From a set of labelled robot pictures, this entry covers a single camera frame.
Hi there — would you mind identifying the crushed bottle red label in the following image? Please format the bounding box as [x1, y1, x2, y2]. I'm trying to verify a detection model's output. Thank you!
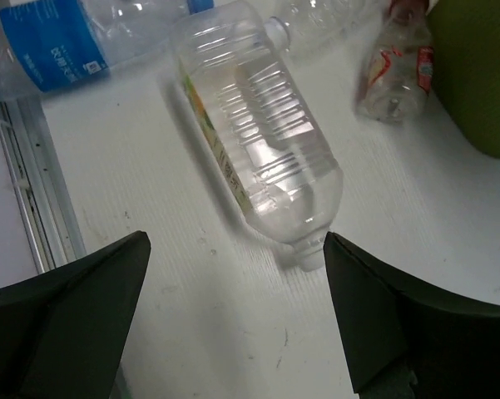
[356, 1, 434, 123]

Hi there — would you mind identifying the clear bottle blue label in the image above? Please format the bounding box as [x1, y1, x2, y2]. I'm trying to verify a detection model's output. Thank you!
[0, 0, 215, 101]

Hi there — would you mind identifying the clear square bottle yellow label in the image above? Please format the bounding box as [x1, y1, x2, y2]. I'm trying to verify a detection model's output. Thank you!
[170, 1, 343, 272]

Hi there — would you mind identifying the green mesh waste bin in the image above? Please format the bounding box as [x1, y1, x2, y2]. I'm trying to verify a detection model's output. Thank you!
[428, 0, 500, 159]

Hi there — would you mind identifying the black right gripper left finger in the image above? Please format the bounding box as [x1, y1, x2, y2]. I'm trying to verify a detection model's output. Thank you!
[0, 231, 151, 398]

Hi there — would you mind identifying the aluminium table edge rail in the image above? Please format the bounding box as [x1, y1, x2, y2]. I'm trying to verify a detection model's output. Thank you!
[0, 97, 87, 273]

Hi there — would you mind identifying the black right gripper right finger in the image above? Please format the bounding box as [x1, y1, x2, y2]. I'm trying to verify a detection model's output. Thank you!
[324, 233, 500, 398]

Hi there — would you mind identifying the clear ribbed bottle blue cap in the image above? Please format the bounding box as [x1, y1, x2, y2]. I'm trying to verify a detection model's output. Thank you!
[264, 0, 389, 58]

